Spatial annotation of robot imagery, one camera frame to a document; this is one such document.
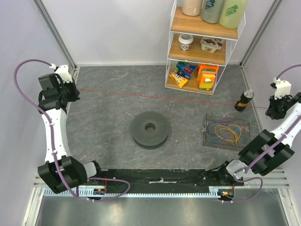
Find red wire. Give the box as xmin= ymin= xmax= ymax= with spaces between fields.
xmin=77 ymin=88 xmax=269 ymax=109

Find black cable spool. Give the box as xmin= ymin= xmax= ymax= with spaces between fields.
xmin=130 ymin=111 xmax=170 ymax=150

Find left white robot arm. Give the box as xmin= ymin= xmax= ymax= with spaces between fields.
xmin=38 ymin=71 xmax=103 ymax=194

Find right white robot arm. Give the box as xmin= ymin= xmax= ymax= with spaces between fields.
xmin=200 ymin=93 xmax=301 ymax=186

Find black yellow drink can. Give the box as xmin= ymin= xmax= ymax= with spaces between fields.
xmin=234 ymin=89 xmax=254 ymax=112

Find orange yellow snack box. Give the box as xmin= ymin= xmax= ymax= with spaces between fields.
xmin=197 ymin=64 xmax=219 ymax=90

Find white chocolate dessert tub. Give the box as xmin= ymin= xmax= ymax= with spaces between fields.
xmin=200 ymin=37 xmax=225 ymax=53

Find yellow candy bag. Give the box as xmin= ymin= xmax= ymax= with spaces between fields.
xmin=169 ymin=71 xmax=188 ymax=89

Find blue green snack box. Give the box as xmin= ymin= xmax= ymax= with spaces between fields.
xmin=174 ymin=61 xmax=198 ymax=80

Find light green bottle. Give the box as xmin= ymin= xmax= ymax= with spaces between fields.
xmin=219 ymin=0 xmax=248 ymax=29

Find white paper cup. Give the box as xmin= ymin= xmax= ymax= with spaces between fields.
xmin=178 ymin=33 xmax=194 ymax=51

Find grey green bottle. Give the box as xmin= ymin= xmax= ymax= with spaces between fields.
xmin=201 ymin=0 xmax=225 ymax=24

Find beige bottle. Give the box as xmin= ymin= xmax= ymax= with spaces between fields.
xmin=182 ymin=0 xmax=203 ymax=16

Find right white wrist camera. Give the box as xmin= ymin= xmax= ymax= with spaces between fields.
xmin=271 ymin=78 xmax=292 ymax=100

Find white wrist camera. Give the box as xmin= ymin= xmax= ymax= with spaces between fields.
xmin=49 ymin=64 xmax=73 ymax=83
xmin=271 ymin=78 xmax=292 ymax=100

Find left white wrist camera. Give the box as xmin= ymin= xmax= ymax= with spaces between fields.
xmin=49 ymin=64 xmax=73 ymax=83

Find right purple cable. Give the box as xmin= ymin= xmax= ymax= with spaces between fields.
xmin=217 ymin=65 xmax=301 ymax=204

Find purple cable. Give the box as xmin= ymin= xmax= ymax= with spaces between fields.
xmin=13 ymin=58 xmax=131 ymax=202
xmin=217 ymin=65 xmax=301 ymax=204

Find clear box of wires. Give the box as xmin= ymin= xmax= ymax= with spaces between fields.
xmin=203 ymin=114 xmax=251 ymax=152

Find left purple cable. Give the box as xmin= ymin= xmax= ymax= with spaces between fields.
xmin=13 ymin=58 xmax=131 ymax=202

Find white wire wooden shelf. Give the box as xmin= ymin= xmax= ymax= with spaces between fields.
xmin=165 ymin=0 xmax=246 ymax=95

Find grey slotted cable duct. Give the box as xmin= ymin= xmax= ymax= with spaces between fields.
xmin=44 ymin=186 xmax=247 ymax=199

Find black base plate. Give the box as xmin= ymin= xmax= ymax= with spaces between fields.
xmin=96 ymin=169 xmax=235 ymax=194

